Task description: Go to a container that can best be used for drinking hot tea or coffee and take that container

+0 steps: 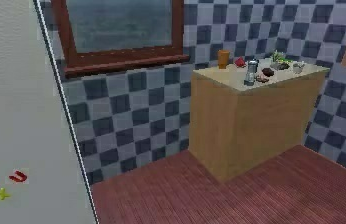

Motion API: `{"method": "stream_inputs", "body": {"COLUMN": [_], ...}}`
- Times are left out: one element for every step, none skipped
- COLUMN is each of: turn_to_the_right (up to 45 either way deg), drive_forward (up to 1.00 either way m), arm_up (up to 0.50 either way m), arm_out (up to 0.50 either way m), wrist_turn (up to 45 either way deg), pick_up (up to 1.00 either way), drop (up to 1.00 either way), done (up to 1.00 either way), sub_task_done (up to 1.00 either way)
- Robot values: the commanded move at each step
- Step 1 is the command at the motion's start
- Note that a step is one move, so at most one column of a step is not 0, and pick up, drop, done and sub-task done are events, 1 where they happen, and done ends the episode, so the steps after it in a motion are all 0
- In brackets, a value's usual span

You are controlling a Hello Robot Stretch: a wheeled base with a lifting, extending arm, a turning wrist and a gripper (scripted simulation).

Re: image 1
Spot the orange cup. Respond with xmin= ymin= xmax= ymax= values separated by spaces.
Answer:
xmin=217 ymin=49 xmax=231 ymax=70

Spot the light wooden counter cabinet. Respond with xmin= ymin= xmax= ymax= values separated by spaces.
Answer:
xmin=188 ymin=58 xmax=331 ymax=183

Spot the red apple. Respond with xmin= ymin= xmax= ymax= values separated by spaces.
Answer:
xmin=234 ymin=56 xmax=247 ymax=69

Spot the grey pepper mill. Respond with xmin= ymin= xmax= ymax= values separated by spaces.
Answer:
xmin=244 ymin=59 xmax=260 ymax=87

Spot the brown framed window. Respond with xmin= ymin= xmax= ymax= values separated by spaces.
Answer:
xmin=50 ymin=0 xmax=191 ymax=76

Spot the green potted plant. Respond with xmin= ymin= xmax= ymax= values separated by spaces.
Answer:
xmin=270 ymin=49 xmax=293 ymax=71

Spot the white fridge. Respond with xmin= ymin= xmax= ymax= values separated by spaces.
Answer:
xmin=0 ymin=0 xmax=101 ymax=224

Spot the red horseshoe magnet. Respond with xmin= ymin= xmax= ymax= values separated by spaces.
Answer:
xmin=8 ymin=170 xmax=28 ymax=183

